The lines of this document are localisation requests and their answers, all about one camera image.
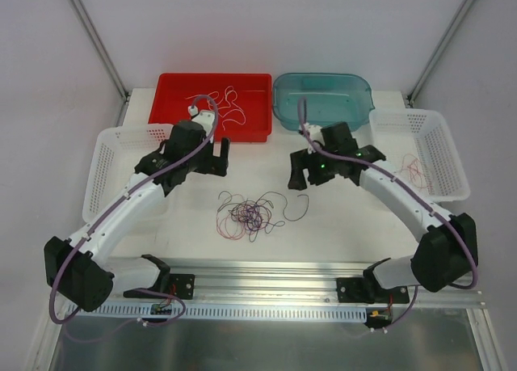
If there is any bundle of thin wires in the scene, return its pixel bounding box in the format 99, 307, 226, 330
216, 191, 311, 243

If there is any red wire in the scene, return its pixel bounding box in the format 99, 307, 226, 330
394, 153, 432, 194

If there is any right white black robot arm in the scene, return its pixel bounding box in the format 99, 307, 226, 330
288, 122, 479, 304

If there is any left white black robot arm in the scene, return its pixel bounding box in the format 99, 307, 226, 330
44, 110, 230, 312

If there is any red plastic tray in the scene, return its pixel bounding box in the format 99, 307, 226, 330
149, 73, 272, 143

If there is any teal translucent plastic tub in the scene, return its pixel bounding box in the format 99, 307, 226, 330
272, 73, 375, 131

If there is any left white perforated basket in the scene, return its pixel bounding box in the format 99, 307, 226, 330
82, 124, 173, 223

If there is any white perforated basket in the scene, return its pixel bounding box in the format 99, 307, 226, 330
369, 108, 471, 203
82, 124, 173, 223

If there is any right white perforated basket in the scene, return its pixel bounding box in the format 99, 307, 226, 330
369, 108, 471, 203

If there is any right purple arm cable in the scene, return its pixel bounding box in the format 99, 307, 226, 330
297, 97, 481, 289

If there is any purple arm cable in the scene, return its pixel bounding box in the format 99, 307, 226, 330
297, 97, 481, 289
48, 95, 220, 326

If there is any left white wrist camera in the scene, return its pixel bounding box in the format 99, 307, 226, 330
187, 106, 216, 138

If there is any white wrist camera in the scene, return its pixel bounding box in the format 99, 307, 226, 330
187, 106, 216, 138
300, 123, 325, 154

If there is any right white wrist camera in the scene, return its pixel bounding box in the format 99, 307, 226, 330
300, 123, 325, 154

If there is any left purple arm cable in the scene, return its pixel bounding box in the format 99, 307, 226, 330
48, 95, 220, 326

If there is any aluminium mounting rail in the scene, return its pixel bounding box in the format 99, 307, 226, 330
50, 257, 484, 307

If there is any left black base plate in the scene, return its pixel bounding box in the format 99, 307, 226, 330
123, 273, 195, 300

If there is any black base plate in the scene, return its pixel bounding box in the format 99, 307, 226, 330
123, 273, 195, 300
336, 277, 410, 305

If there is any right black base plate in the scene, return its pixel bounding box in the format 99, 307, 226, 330
336, 277, 410, 305

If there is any white slotted cable duct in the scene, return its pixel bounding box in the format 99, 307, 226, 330
78, 301, 367, 323

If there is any left aluminium frame post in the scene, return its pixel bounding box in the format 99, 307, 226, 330
60, 0, 130, 103

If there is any aluminium frame post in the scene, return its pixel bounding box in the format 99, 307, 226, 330
60, 0, 130, 103
406, 0, 478, 108

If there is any right aluminium frame post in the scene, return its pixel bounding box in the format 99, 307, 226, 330
406, 0, 478, 108

